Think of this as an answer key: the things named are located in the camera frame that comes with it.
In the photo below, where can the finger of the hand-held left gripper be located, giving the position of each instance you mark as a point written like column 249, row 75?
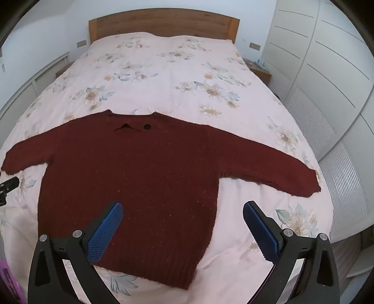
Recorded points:
column 10, row 184

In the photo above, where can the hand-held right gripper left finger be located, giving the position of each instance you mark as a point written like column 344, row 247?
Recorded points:
column 105, row 231

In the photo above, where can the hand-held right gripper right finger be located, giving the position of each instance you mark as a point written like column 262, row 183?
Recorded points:
column 260, row 231

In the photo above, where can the dark red knit sweater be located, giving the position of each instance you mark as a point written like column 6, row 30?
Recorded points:
column 152, row 175

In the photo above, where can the purple object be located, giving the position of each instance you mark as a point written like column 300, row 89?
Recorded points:
column 8, row 280

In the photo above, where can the wooden nightstand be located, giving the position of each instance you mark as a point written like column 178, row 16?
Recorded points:
column 65, row 69
column 260, row 73

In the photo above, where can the white wardrobe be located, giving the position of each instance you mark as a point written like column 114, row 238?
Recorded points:
column 315, row 73

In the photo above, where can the floral bedsheet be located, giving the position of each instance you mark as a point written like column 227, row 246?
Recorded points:
column 175, row 76

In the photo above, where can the wooden headboard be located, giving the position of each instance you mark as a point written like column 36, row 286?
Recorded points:
column 163, row 24

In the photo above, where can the brown wall switch plate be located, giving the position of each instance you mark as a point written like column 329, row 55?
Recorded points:
column 255, row 46
column 81, row 43

